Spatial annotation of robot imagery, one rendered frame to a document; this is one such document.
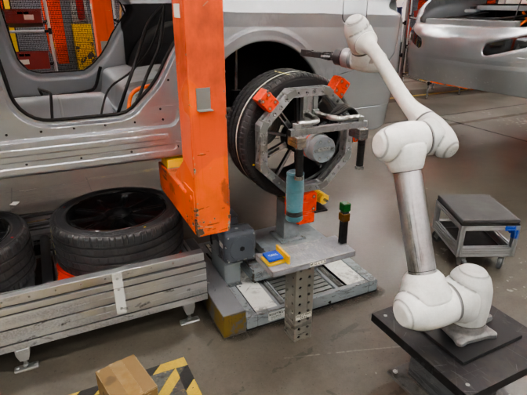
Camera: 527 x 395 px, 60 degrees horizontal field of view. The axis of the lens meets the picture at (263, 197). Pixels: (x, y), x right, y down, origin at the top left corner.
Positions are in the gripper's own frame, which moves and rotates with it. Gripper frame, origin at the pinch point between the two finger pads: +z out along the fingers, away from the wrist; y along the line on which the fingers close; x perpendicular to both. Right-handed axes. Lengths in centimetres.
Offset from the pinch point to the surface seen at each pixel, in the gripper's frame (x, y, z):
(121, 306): -115, -94, 24
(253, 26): 10.3, -4.8, 31.7
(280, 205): -84, 2, 8
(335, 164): -55, 12, -17
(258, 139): -41.0, -27.6, 4.6
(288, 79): -12.5, -11.6, 1.7
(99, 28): -3, 46, 253
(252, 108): -26.6, -27.5, 9.6
